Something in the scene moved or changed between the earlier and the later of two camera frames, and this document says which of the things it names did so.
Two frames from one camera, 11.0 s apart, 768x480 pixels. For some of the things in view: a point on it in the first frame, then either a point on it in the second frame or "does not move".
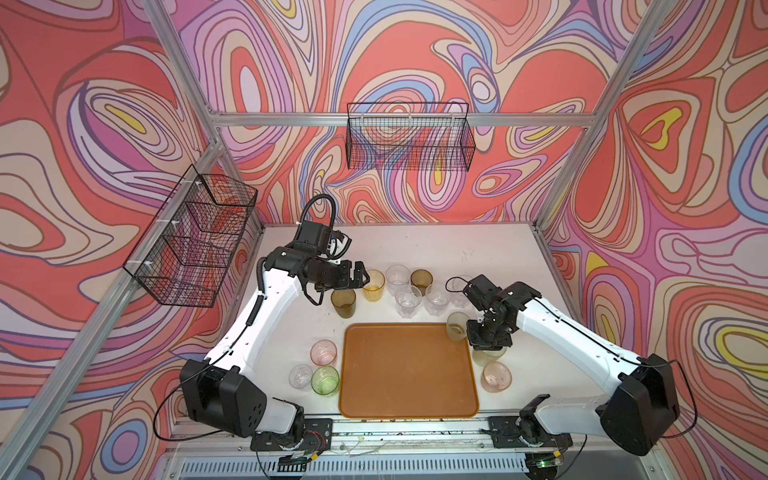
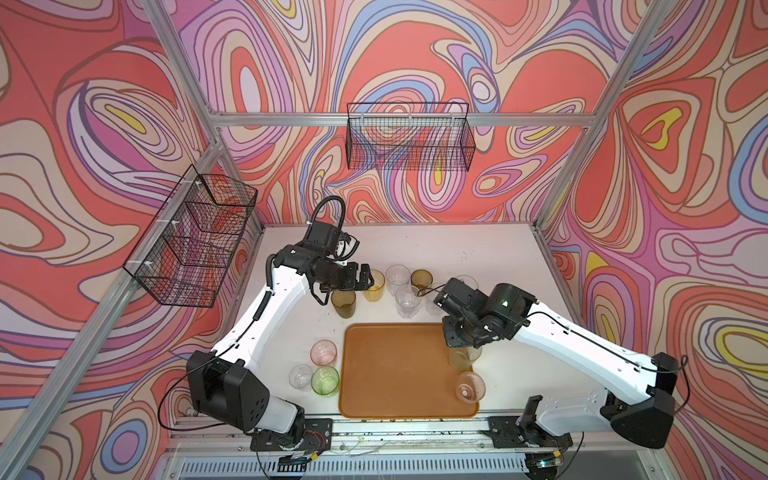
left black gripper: [345, 279] does not move
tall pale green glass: [481, 357] to [463, 358]
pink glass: [496, 377] to [470, 387]
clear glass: [437, 299] does not move
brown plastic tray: [406, 371] does not move
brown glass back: [422, 279] does not move
